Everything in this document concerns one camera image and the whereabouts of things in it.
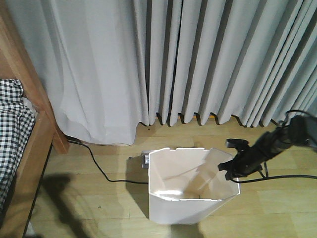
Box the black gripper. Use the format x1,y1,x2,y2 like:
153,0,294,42
218,148,265,180

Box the white plastic trash bin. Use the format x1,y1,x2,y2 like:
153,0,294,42
148,148,240,225

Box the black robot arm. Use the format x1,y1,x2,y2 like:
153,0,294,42
218,115,317,180

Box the floor power outlet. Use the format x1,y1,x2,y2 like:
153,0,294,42
141,150,152,169

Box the grey curtain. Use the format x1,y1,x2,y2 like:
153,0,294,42
6,0,317,144

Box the checkered bedding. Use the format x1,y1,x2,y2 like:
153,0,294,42
0,79,35,211

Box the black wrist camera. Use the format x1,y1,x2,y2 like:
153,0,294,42
225,138,249,151

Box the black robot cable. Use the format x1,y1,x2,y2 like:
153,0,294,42
232,109,317,184

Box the black power cord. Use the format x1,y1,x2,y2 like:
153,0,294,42
66,139,149,184

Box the wooden bed frame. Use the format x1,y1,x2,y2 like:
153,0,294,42
0,0,70,238

